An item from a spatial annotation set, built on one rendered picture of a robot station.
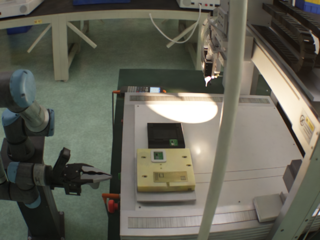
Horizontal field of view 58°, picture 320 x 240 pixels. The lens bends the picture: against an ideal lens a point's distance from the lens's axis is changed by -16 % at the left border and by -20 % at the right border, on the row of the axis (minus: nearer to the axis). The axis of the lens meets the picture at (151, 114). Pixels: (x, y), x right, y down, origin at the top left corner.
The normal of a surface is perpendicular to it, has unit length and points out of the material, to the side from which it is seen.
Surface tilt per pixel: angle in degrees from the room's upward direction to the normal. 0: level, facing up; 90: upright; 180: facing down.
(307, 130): 90
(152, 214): 0
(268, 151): 0
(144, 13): 90
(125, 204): 0
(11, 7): 90
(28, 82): 84
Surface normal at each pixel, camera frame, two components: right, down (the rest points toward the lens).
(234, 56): -0.35, 0.52
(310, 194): 0.04, 0.55
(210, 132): 0.03, -0.84
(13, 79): 0.12, -0.39
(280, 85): -1.00, 0.00
